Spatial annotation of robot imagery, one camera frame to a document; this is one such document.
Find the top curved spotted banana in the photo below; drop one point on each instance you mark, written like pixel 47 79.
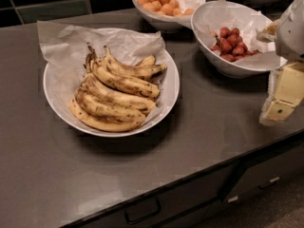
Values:
pixel 148 73

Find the black drawer handle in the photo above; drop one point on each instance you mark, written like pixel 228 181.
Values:
pixel 142 210
pixel 269 183

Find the large white banana bowl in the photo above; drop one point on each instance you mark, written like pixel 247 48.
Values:
pixel 167 89

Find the white bowl with red fruit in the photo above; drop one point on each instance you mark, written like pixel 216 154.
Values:
pixel 231 68

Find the right black drawer handle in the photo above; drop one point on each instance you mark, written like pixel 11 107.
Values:
pixel 269 183

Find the white paper bowl liner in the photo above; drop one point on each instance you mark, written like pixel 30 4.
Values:
pixel 69 48

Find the bottom front spotted banana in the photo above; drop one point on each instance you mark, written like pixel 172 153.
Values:
pixel 104 123

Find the dark cabinet drawer front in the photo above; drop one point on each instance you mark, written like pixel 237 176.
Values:
pixel 188 200

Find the small rear banana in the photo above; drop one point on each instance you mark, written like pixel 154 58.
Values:
pixel 147 61

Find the paper liner red fruit bowl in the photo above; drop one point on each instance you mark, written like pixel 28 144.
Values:
pixel 221 16

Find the left black drawer handle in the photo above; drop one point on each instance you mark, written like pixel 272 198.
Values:
pixel 142 210

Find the pile of orange fruit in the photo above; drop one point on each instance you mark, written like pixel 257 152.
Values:
pixel 165 7

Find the pile of red fruit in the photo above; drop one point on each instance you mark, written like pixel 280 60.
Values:
pixel 229 45

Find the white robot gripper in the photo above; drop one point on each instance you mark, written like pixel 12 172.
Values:
pixel 292 32

